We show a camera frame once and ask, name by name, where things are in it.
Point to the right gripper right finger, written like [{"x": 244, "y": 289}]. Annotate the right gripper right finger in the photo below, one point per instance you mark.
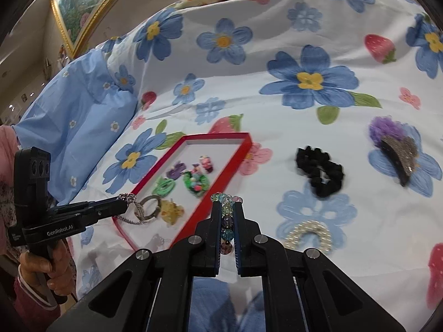
[{"x": 248, "y": 260}]

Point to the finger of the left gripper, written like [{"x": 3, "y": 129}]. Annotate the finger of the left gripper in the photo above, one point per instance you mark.
[
  {"x": 108, "y": 206},
  {"x": 92, "y": 218}
]

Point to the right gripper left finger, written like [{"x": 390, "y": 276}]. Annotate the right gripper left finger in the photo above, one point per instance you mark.
[{"x": 209, "y": 250}]

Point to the amber translucent hair claw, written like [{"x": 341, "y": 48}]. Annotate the amber translucent hair claw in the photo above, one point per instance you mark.
[{"x": 170, "y": 212}]

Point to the pink flower hair clip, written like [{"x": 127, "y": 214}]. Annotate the pink flower hair clip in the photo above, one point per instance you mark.
[{"x": 204, "y": 163}]

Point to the person's left forearm sleeve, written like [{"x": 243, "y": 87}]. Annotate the person's left forearm sleeve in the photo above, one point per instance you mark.
[{"x": 28, "y": 311}]

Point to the red jewelry tray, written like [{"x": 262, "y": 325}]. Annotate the red jewelry tray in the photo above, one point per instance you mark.
[{"x": 173, "y": 178}]

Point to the person's left hand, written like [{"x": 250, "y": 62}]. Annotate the person's left hand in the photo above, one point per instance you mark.
[{"x": 61, "y": 277}]

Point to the light blue pillow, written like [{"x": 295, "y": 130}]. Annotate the light blue pillow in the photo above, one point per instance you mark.
[{"x": 76, "y": 118}]

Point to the black velvet scrunchie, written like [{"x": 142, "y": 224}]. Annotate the black velvet scrunchie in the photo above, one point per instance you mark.
[{"x": 325, "y": 177}]

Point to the purple tulle scrunchie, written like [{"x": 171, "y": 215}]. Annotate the purple tulle scrunchie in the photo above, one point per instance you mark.
[{"x": 382, "y": 126}]

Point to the glitter black hair claw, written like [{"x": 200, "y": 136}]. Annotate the glitter black hair claw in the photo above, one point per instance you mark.
[{"x": 402, "y": 154}]

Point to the floral white bedsheet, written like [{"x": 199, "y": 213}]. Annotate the floral white bedsheet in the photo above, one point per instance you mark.
[{"x": 291, "y": 74}]

